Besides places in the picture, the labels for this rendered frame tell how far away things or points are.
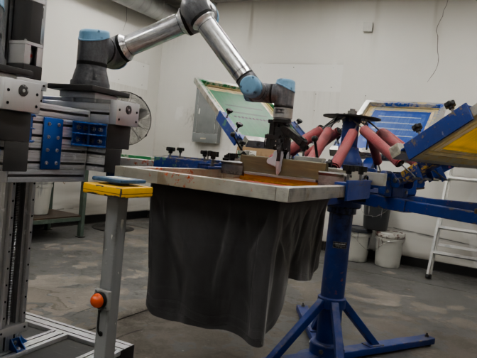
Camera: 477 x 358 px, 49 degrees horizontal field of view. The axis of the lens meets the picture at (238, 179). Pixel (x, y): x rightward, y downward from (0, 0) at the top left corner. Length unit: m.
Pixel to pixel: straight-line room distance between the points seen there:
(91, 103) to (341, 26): 4.76
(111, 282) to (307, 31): 5.49
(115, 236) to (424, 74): 5.09
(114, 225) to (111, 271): 0.12
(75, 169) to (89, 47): 0.47
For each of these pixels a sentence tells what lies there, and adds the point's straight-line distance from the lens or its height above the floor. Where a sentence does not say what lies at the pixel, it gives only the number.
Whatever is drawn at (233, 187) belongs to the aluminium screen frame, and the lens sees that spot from 1.41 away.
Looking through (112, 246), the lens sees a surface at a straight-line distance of 1.41.
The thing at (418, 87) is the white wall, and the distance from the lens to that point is 6.13.
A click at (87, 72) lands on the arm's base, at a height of 1.31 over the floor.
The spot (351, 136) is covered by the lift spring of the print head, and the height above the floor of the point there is 1.20.
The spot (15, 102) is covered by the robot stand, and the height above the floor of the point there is 1.15.
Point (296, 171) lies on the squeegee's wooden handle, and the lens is 1.98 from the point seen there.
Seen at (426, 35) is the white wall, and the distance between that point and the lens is 6.23.
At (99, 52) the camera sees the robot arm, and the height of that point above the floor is 1.39.
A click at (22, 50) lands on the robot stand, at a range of 2.01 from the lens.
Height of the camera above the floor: 1.07
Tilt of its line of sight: 3 degrees down
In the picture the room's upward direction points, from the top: 6 degrees clockwise
